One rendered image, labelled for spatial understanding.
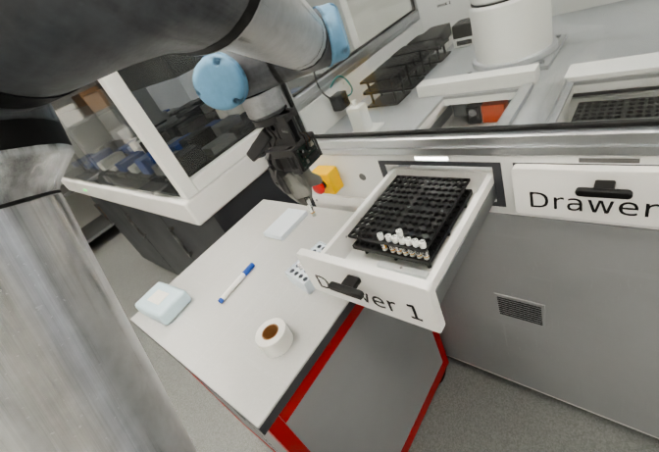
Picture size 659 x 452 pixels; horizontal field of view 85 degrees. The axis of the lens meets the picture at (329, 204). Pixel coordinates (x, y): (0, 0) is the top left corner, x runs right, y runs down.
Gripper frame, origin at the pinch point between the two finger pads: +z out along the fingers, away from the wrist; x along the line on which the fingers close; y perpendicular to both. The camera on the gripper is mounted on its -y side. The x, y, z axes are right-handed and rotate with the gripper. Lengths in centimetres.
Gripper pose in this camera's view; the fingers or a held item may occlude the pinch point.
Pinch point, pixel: (303, 197)
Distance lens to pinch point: 77.9
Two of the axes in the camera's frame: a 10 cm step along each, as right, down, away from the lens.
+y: 7.7, 0.6, -6.3
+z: 3.6, 7.9, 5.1
